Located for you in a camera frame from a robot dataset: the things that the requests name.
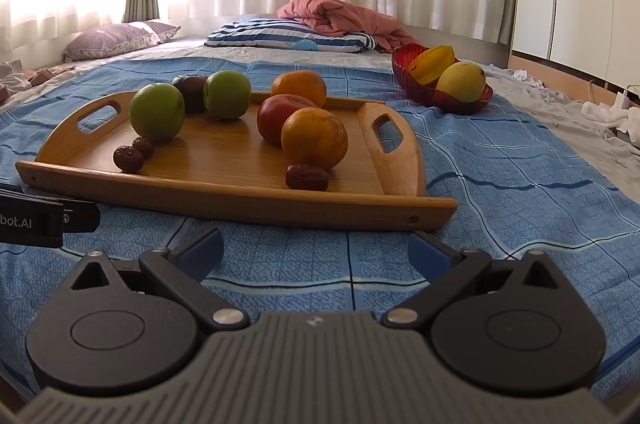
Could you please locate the white garment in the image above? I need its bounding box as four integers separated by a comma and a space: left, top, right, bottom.
0, 61, 27, 93

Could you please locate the pink quilt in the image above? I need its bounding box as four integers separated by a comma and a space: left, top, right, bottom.
276, 0, 416, 53

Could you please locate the large oval orange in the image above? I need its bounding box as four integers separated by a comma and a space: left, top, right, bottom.
280, 107, 349, 171

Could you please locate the yellow mango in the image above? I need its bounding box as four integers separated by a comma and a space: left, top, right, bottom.
436, 61, 487, 103

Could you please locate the purple pillow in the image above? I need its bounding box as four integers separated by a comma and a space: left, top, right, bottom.
62, 20, 182, 64

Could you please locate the blue white striped pillow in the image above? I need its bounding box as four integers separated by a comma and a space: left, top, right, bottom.
204, 18, 381, 53

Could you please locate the blue checked blanket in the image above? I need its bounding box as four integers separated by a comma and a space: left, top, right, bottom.
0, 56, 640, 400

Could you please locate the yellow starfruit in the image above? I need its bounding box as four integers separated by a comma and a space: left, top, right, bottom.
407, 45, 457, 86

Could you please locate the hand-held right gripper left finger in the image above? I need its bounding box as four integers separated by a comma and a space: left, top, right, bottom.
64, 226, 251, 332

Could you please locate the crumpled white cloth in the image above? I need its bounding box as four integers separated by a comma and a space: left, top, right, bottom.
582, 101, 640, 140

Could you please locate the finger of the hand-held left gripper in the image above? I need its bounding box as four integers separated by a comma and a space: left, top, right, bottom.
63, 201, 101, 234

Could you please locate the dark purple round fruit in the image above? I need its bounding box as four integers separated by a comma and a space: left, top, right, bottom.
170, 74, 209, 114

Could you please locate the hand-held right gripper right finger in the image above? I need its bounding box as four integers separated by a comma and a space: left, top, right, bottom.
380, 231, 571, 330

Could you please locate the small orange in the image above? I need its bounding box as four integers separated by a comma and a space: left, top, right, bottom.
270, 71, 328, 109

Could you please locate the red glass bowl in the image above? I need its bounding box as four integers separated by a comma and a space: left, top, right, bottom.
391, 44, 494, 114

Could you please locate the wooden tray with handles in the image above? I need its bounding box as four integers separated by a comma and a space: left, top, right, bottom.
15, 90, 460, 233

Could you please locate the red tomato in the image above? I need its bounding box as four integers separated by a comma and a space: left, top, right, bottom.
257, 94, 318, 147

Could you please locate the green apple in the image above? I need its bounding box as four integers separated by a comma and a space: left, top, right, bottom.
203, 71, 252, 121
129, 83, 186, 142

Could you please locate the beige garment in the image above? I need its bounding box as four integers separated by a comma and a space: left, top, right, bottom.
25, 64, 76, 86

